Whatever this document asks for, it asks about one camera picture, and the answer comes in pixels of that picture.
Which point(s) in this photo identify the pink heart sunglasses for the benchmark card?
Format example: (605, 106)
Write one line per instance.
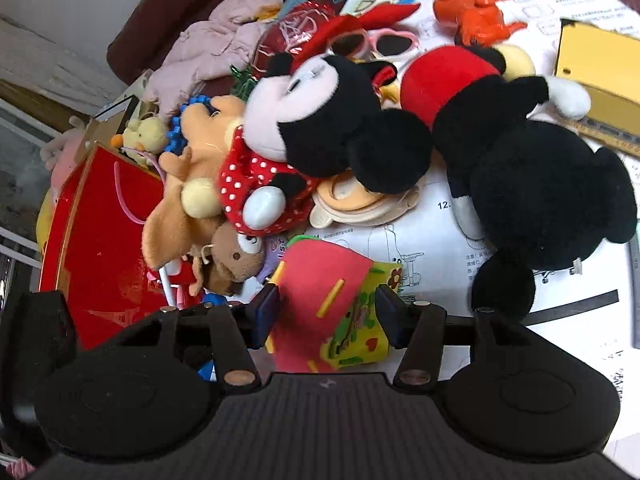
(390, 42)

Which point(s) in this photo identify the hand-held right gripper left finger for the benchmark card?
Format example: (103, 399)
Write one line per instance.
(266, 312)

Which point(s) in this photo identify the white instruction sheet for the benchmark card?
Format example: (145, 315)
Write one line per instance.
(435, 245)

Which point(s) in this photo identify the yellow ruler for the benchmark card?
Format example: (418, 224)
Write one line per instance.
(607, 135)

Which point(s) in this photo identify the beige plastic plate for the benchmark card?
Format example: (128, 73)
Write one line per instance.
(350, 205)

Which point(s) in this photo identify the pink padded jacket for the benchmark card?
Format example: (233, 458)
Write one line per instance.
(210, 45)

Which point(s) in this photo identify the colourful cloth book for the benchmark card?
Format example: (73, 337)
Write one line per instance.
(320, 275)

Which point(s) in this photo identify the dark red leather sofa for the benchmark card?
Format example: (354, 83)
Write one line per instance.
(150, 20)

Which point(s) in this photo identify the black mouse plush red pants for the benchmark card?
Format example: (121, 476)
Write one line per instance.
(530, 175)

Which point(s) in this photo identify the mouse plush polka dot dress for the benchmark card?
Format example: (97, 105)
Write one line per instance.
(320, 115)

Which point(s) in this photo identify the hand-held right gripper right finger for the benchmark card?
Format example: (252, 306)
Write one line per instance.
(389, 312)

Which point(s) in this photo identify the pink plush pillow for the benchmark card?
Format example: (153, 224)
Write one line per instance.
(62, 170)

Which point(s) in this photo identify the small brown plush animal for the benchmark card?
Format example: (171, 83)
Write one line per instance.
(232, 260)

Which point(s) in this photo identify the tan plush animal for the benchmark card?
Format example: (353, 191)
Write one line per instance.
(200, 165)

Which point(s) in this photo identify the yellow box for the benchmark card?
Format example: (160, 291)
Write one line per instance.
(600, 65)

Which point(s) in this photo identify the cardboard shoe box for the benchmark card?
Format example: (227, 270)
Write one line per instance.
(107, 125)

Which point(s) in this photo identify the orange plastic toy dog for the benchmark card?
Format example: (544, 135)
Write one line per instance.
(475, 15)

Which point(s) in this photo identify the yellow chick plush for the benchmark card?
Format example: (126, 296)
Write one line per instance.
(142, 135)

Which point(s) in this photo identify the blue gear toy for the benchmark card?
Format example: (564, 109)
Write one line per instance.
(175, 135)

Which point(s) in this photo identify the red cardboard box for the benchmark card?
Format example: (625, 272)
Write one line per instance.
(95, 240)

